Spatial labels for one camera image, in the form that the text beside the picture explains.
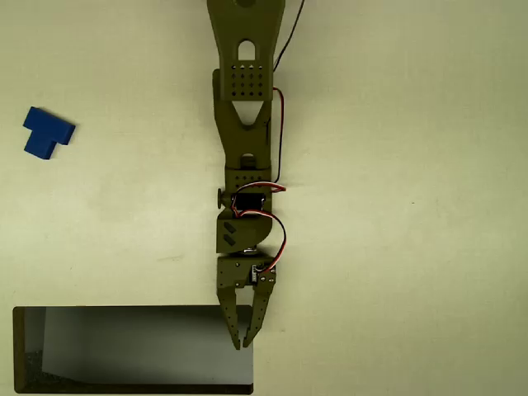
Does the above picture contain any blue T-shaped block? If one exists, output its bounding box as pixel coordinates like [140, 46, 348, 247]
[22, 106, 77, 161]

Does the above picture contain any red white black servo cable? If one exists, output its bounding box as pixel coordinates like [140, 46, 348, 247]
[229, 183, 289, 275]

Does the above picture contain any red black forearm cable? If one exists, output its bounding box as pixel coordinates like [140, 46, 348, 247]
[266, 86, 286, 185]

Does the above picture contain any thin black red cable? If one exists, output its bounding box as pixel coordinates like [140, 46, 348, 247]
[271, 0, 307, 72]

